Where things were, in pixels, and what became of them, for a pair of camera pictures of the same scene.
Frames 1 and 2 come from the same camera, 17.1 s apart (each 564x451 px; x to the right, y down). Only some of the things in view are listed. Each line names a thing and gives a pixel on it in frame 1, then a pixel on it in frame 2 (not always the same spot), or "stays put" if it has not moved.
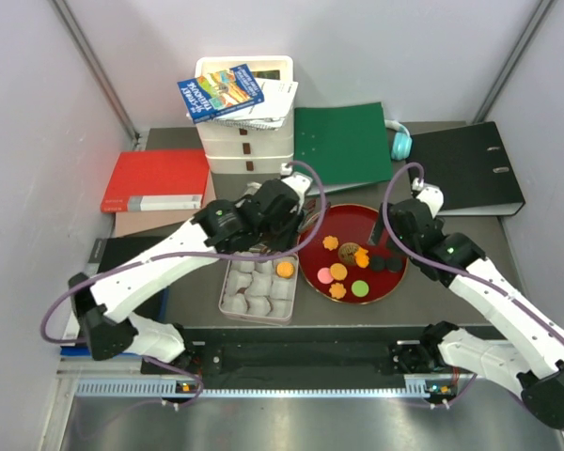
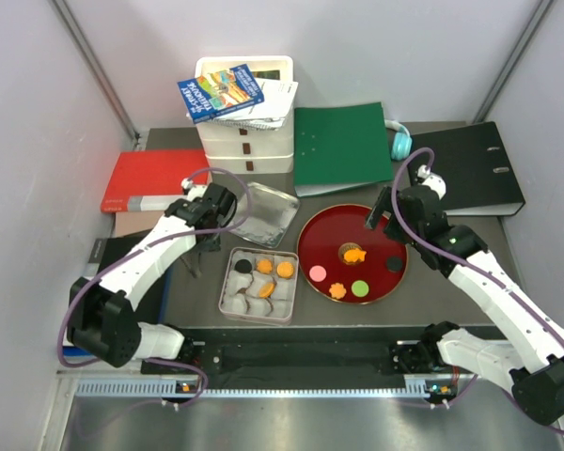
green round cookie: x=360 y=288 stays put
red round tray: x=339 y=264 stays put
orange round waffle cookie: x=285 y=269 stays put
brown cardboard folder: x=126 y=223 stays put
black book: x=106 y=252 stays put
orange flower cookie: x=337 y=290 stays put
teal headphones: x=401 y=142 stays put
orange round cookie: x=338 y=272 -> x=267 y=289
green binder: x=348 y=146 stays put
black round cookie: x=377 y=262 -> x=242 y=266
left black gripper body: x=280 y=238 -> x=211 y=244
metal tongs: x=312 y=212 -> x=195 y=273
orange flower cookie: x=330 y=242 -> x=264 y=266
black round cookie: x=394 y=265 stays put
